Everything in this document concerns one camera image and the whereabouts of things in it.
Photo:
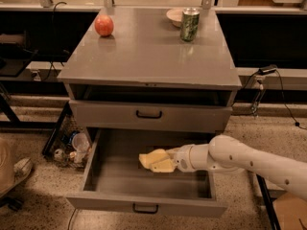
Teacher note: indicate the grey drawer cabinet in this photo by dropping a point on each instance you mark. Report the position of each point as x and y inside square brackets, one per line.
[146, 62]

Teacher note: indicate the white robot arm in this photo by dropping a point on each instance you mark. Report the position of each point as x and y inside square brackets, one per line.
[226, 154]

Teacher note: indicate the red apple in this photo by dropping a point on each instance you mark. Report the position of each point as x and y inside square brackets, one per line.
[103, 25]

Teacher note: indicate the white bowl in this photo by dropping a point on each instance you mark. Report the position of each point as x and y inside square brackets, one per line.
[175, 15]

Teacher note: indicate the black metal chair frame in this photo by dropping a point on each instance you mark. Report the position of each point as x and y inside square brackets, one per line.
[268, 203]

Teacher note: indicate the yellow sponge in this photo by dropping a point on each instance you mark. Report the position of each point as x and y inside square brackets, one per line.
[154, 156]

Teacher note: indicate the clear plastic cup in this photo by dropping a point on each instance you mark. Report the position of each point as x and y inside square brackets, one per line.
[81, 146]

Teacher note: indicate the cardboard box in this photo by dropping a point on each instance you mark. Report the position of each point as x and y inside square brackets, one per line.
[291, 212]

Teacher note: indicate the green soda can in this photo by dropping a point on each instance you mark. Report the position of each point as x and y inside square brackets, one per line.
[189, 24]

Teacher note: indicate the open grey lower drawer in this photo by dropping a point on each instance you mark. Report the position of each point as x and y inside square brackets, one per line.
[115, 181]

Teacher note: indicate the wire basket with trash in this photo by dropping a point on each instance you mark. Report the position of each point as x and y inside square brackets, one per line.
[59, 148]

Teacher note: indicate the closed grey upper drawer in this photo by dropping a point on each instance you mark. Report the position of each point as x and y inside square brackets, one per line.
[151, 116]

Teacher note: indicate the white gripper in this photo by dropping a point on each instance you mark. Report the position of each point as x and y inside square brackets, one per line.
[182, 159]

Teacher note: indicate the grey sneaker shoe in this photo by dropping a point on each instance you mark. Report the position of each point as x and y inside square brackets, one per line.
[22, 169]

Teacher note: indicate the black power adapter with cable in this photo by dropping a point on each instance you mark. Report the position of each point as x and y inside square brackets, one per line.
[259, 76]

